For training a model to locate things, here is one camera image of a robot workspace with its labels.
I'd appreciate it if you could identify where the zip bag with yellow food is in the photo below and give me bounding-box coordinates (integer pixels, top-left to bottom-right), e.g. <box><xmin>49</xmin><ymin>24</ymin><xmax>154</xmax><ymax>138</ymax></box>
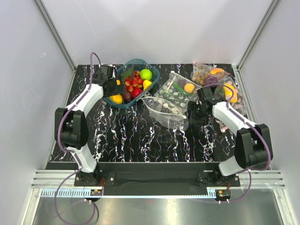
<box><xmin>216</xmin><ymin>78</ymin><xmax>246</xmax><ymax>115</ymax></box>

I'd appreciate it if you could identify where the aluminium frame post left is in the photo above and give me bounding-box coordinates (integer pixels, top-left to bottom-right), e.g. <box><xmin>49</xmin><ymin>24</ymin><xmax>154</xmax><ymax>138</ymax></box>
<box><xmin>34</xmin><ymin>0</ymin><xmax>78</xmax><ymax>71</ymax></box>

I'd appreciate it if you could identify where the teal transparent plastic tub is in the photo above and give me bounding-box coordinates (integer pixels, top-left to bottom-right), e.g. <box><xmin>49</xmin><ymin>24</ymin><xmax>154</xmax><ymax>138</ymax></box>
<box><xmin>105</xmin><ymin>59</ymin><xmax>160</xmax><ymax>109</ymax></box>

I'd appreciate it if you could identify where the red fake pomegranate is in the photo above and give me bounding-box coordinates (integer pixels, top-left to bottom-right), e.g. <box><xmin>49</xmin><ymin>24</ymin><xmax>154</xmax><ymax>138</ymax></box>
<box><xmin>131</xmin><ymin>88</ymin><xmax>143</xmax><ymax>98</ymax></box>

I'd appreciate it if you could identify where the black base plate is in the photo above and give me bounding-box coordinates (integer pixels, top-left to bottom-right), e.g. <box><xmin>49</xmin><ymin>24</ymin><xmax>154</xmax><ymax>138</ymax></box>
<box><xmin>74</xmin><ymin>162</ymin><xmax>240</xmax><ymax>198</ymax></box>

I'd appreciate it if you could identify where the aluminium frame post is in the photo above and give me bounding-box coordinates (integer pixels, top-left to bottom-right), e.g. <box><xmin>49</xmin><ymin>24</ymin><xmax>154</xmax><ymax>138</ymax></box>
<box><xmin>34</xmin><ymin>0</ymin><xmax>78</xmax><ymax>71</ymax></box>
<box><xmin>236</xmin><ymin>0</ymin><xmax>282</xmax><ymax>71</ymax></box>

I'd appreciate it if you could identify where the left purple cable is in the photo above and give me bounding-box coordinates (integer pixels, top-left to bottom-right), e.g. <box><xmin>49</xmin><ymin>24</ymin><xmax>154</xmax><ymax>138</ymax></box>
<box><xmin>54</xmin><ymin>52</ymin><xmax>104</xmax><ymax>223</ymax></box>

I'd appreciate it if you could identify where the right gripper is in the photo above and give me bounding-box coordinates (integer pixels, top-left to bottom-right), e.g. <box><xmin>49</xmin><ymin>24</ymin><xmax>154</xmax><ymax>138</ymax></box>
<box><xmin>184</xmin><ymin>101</ymin><xmax>210</xmax><ymax>127</ymax></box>

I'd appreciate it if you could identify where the dark red fake plum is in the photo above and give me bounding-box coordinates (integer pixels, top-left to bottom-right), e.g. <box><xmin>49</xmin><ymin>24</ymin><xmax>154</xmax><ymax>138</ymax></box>
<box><xmin>122</xmin><ymin>91</ymin><xmax>132</xmax><ymax>102</ymax></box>

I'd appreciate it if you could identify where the polka dot zip bag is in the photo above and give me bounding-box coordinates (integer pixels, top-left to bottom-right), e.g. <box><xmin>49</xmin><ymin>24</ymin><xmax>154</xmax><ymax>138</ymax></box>
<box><xmin>142</xmin><ymin>96</ymin><xmax>188</xmax><ymax>131</ymax></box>

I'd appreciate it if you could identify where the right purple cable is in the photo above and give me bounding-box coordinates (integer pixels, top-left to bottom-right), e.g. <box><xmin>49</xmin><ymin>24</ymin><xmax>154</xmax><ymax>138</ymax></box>
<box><xmin>210</xmin><ymin>84</ymin><xmax>274</xmax><ymax>203</ymax></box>

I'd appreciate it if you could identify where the yellow fake lemon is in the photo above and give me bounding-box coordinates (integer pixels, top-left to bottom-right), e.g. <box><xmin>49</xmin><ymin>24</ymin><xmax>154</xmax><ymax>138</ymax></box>
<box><xmin>109</xmin><ymin>94</ymin><xmax>123</xmax><ymax>105</ymax></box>

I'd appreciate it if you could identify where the green fake apple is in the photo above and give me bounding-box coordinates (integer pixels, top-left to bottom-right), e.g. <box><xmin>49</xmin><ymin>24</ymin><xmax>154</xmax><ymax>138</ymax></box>
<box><xmin>140</xmin><ymin>69</ymin><xmax>152</xmax><ymax>81</ymax></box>

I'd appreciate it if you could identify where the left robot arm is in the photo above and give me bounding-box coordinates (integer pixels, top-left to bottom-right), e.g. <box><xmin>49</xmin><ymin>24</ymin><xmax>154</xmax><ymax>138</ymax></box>
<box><xmin>54</xmin><ymin>65</ymin><xmax>125</xmax><ymax>186</ymax></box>

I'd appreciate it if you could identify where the green patterned zip bag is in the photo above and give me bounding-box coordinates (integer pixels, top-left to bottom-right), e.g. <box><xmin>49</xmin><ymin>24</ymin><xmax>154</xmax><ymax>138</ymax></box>
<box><xmin>154</xmin><ymin>71</ymin><xmax>201</xmax><ymax>109</ymax></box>

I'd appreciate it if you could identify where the aluminium front rail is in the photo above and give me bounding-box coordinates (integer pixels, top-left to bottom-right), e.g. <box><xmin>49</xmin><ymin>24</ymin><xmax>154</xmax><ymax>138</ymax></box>
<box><xmin>31</xmin><ymin>170</ymin><xmax>285</xmax><ymax>199</ymax></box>

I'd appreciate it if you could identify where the aluminium frame post right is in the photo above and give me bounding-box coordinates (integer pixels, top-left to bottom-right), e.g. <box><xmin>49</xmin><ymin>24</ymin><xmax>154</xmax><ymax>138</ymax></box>
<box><xmin>236</xmin><ymin>0</ymin><xmax>282</xmax><ymax>71</ymax></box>

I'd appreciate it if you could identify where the purple cable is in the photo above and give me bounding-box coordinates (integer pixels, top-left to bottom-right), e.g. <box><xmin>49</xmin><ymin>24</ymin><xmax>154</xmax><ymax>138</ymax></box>
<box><xmin>210</xmin><ymin>84</ymin><xmax>274</xmax><ymax>203</ymax></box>
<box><xmin>54</xmin><ymin>52</ymin><xmax>104</xmax><ymax>223</ymax></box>

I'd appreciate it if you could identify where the zip bag with purple food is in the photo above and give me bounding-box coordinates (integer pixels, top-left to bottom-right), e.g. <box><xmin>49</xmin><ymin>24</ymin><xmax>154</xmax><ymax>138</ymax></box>
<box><xmin>191</xmin><ymin>62</ymin><xmax>230</xmax><ymax>86</ymax></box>

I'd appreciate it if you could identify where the yellow fake pear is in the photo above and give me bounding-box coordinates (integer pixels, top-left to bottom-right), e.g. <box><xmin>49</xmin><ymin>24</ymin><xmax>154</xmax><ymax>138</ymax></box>
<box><xmin>142</xmin><ymin>80</ymin><xmax>152</xmax><ymax>90</ymax></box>

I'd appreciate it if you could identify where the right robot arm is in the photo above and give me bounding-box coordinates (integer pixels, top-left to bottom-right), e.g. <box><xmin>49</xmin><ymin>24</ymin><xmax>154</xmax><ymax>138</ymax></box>
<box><xmin>187</xmin><ymin>85</ymin><xmax>273</xmax><ymax>186</ymax></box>

